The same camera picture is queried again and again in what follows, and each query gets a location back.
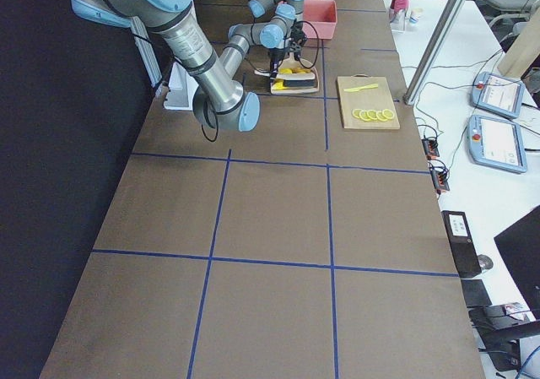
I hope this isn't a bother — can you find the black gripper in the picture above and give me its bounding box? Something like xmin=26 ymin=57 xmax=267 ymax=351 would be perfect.
xmin=269 ymin=47 xmax=289 ymax=79

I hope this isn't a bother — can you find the beige plastic dustpan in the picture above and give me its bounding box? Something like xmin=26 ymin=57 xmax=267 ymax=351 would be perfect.
xmin=270 ymin=53 xmax=319 ymax=95

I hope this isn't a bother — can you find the beige hand brush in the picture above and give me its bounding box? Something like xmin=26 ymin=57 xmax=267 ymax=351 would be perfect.
xmin=270 ymin=71 xmax=319 ymax=93

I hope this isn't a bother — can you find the yellow toy corn cob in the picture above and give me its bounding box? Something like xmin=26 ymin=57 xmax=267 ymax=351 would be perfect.
xmin=271 ymin=79 xmax=285 ymax=93

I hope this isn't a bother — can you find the pink plastic bin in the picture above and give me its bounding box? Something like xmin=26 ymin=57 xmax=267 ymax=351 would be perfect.
xmin=303 ymin=0 xmax=338 ymax=40

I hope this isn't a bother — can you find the yellow plastic knife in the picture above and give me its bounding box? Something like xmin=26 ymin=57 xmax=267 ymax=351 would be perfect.
xmin=343 ymin=83 xmax=379 ymax=93

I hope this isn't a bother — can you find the wooden cutting board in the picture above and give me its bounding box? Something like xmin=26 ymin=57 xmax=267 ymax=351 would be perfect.
xmin=337 ymin=76 xmax=400 ymax=131

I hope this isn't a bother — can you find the white paper cup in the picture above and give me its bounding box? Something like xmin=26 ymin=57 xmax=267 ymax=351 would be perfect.
xmin=408 ymin=8 xmax=424 ymax=25

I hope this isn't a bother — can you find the upper orange adapter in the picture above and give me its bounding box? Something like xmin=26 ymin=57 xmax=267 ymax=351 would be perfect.
xmin=421 ymin=137 xmax=440 ymax=160

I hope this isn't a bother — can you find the orange adapter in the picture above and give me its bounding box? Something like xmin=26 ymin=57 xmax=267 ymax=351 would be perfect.
xmin=429 ymin=165 xmax=450 ymax=194
xmin=421 ymin=137 xmax=440 ymax=160

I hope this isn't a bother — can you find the lower orange adapter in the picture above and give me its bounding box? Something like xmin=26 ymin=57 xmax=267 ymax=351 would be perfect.
xmin=429 ymin=165 xmax=450 ymax=194

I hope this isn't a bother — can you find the upper teach pendant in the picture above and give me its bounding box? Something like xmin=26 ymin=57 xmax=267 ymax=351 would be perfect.
xmin=471 ymin=72 xmax=526 ymax=119

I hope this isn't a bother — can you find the teach pendant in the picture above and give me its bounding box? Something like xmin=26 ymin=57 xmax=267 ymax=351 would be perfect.
xmin=467 ymin=115 xmax=527 ymax=174
xmin=471 ymin=72 xmax=526 ymax=119

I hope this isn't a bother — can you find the lower teach pendant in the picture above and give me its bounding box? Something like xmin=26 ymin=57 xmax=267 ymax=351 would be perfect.
xmin=467 ymin=115 xmax=527 ymax=174

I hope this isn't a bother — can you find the black box with label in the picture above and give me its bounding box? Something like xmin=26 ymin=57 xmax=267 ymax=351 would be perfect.
xmin=441 ymin=210 xmax=481 ymax=279

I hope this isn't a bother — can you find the black monitor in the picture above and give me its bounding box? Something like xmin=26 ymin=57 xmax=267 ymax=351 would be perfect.
xmin=494 ymin=214 xmax=539 ymax=310

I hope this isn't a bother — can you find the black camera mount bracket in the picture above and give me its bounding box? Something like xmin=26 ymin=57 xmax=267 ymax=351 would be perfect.
xmin=289 ymin=27 xmax=308 ymax=61

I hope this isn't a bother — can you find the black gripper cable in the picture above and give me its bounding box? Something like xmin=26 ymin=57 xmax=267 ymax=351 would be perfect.
xmin=200 ymin=19 xmax=320 ymax=143

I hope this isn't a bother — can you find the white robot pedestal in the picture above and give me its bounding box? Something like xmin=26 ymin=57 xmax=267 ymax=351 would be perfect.
xmin=164 ymin=62 xmax=198 ymax=111

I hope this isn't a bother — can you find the aluminium frame post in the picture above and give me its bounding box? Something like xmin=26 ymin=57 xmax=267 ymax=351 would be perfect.
xmin=403 ymin=0 xmax=466 ymax=105

